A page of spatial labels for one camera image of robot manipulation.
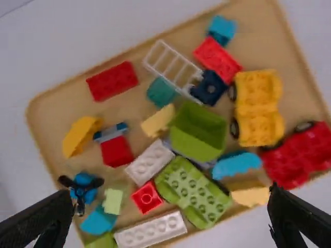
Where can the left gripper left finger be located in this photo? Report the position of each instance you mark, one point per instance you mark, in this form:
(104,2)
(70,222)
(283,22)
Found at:
(28,222)

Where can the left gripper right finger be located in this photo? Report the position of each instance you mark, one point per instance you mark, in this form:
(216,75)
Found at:
(292,219)

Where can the yellow toy car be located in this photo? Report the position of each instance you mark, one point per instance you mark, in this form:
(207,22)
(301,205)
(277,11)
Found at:
(258,111)

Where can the pale yellow toy brick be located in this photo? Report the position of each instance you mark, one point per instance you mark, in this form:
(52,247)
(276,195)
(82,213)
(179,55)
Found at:
(249,195)
(157,121)

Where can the red toy car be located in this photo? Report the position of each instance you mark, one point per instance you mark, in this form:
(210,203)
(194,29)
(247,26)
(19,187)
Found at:
(300,157)

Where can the light blue toy brick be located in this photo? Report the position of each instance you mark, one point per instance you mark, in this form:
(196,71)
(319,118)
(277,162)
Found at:
(222,27)
(97,222)
(235,164)

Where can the pale green toy brick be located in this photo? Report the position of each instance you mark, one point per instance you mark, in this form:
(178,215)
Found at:
(113,201)

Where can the green toy car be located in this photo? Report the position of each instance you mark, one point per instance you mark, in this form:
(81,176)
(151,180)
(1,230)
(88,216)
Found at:
(194,193)

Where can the long white toy brick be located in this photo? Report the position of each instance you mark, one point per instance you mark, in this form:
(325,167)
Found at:
(150,231)

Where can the blue and grey toy brick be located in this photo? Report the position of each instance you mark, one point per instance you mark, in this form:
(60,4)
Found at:
(111,131)

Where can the tan tray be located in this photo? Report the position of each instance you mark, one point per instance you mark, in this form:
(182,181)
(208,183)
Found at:
(64,103)

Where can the green toy tipper bin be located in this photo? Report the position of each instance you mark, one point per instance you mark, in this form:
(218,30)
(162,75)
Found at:
(196,139)

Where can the small red toy brick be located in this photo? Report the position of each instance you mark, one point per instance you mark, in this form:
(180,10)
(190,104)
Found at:
(152,204)

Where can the dark blue toy brick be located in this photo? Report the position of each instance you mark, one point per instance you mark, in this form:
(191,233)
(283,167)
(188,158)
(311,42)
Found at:
(201,93)

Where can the teal toy brick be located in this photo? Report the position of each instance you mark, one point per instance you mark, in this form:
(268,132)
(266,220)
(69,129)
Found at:
(160,93)

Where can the white toy ladder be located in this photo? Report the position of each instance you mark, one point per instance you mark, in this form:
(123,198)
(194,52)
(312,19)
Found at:
(152,51)

